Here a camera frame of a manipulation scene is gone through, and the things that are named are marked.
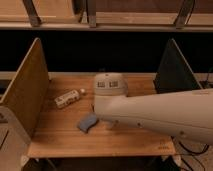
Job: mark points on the small white bottle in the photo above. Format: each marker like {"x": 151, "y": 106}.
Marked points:
{"x": 69, "y": 97}

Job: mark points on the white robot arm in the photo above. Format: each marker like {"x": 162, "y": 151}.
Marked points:
{"x": 186, "y": 114}

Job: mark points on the right dark divider panel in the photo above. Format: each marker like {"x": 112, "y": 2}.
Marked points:
{"x": 174, "y": 74}

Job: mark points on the wooden shelf rail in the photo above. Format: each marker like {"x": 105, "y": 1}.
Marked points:
{"x": 108, "y": 15}

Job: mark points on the left wooden divider panel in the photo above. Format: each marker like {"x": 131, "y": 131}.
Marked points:
{"x": 23, "y": 98}

